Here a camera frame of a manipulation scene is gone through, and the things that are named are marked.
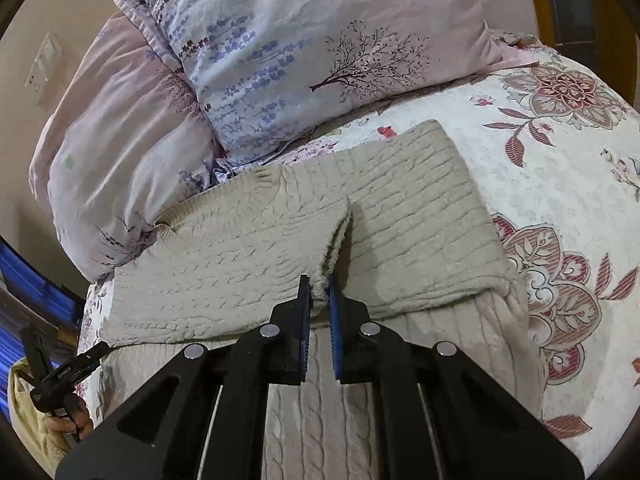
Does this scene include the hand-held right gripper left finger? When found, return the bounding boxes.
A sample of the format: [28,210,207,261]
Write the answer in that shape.
[55,275,314,480]

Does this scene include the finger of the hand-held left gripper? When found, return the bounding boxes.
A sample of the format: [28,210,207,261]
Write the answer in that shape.
[74,342,109,370]

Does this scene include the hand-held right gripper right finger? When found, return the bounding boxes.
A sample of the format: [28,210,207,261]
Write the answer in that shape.
[326,282,586,480]

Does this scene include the beige cable knit sweater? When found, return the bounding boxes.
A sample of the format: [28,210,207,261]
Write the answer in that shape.
[97,119,551,480]

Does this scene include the person's left hand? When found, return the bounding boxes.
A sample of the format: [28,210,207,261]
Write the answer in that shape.
[46,394,94,442]

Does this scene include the blue striped cloth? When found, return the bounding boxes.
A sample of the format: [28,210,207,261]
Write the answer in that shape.
[0,240,87,386]

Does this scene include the pink floral pillow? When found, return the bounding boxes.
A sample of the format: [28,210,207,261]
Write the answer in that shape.
[28,12,237,282]

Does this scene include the white floral bed sheet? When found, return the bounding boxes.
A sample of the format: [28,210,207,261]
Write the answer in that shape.
[75,34,640,480]

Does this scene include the lavender tree print pillow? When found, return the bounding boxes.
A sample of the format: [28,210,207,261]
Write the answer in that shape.
[109,0,539,167]

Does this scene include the wooden headboard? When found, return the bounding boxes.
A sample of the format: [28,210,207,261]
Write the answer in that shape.
[522,0,640,47]

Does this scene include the white wall switch panel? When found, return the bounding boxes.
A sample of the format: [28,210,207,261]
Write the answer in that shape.
[25,32,64,94]

